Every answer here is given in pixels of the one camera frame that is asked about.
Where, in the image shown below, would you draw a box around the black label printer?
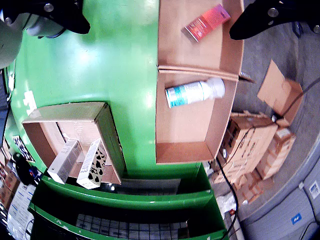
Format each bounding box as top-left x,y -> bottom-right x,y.
11,151 -> 39,186

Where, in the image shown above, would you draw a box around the wire grid panel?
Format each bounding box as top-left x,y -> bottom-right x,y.
74,213 -> 190,239

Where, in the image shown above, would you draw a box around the red Secret W box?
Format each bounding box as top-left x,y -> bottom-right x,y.
183,3 -> 232,43

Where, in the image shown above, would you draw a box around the flat cardboard sheet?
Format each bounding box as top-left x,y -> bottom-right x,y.
256,58 -> 305,129

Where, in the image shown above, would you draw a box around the white wall notice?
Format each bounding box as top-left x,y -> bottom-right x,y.
308,179 -> 320,201

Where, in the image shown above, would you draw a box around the thin black floor cable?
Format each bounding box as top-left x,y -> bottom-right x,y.
224,75 -> 320,161

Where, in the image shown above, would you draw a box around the white bottle teal cap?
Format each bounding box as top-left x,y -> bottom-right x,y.
164,77 -> 227,110

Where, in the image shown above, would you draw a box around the green metal rack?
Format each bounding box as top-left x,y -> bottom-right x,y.
26,161 -> 229,240

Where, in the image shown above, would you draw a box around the tape-strapped cardboard carton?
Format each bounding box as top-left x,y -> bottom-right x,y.
255,126 -> 298,181

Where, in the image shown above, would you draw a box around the open cardboard box with bottle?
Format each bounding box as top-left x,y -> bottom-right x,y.
154,68 -> 239,166

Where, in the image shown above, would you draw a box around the white tube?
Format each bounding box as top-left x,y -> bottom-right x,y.
234,219 -> 245,240

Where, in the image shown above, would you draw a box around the clear plastic wrap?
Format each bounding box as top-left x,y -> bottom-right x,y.
215,193 -> 238,221

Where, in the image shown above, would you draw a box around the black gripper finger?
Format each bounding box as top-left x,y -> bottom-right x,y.
0,0 -> 91,35
229,0 -> 320,41

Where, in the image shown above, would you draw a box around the shallow cardboard tray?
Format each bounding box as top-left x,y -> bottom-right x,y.
21,100 -> 128,186

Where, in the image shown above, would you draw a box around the printed cardboard carton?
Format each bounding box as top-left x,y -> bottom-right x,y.
211,110 -> 279,186

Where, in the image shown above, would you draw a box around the tall white carton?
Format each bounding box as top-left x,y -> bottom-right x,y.
46,138 -> 84,185

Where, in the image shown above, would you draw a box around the small stacked cardboard cartons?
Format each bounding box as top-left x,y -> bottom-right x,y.
234,169 -> 276,205

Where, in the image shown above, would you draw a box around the blue wall sign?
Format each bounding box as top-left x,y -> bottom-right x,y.
290,212 -> 303,226

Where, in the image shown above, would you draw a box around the white cow print carton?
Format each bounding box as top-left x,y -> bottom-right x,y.
75,136 -> 109,190

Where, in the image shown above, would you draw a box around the black stand base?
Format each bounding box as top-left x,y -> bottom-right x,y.
291,21 -> 305,39

